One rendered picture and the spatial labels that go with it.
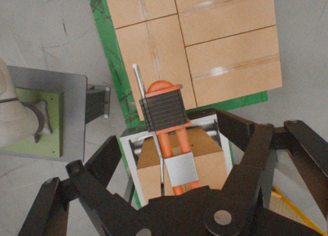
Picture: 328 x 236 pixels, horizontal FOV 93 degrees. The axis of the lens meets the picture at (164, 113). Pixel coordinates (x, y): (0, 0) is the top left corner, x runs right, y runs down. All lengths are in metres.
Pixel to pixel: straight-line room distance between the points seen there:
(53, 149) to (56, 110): 0.22
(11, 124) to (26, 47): 1.28
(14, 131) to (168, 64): 0.83
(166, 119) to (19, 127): 0.69
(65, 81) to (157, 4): 0.69
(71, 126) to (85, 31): 1.04
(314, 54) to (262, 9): 1.08
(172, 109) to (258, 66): 0.99
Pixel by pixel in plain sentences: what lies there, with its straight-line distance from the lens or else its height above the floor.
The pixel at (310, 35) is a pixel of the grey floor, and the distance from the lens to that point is 2.23.
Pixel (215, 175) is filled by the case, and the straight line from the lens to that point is 0.81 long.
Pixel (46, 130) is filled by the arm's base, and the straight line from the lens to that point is 1.01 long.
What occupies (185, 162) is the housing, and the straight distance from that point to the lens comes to 0.35.
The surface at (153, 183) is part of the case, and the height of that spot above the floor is 0.95.
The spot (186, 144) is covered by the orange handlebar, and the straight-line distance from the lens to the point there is 0.34.
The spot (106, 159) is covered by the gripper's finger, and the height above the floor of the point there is 1.44.
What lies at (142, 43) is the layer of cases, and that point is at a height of 0.54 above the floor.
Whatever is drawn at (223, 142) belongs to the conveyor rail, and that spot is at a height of 0.59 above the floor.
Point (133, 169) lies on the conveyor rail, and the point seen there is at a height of 0.59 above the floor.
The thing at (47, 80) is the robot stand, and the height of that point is 0.75.
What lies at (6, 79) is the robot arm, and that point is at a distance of 0.89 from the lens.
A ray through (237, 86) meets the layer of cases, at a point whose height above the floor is 0.54.
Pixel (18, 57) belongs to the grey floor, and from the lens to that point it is 2.09.
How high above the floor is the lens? 1.59
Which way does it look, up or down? 79 degrees down
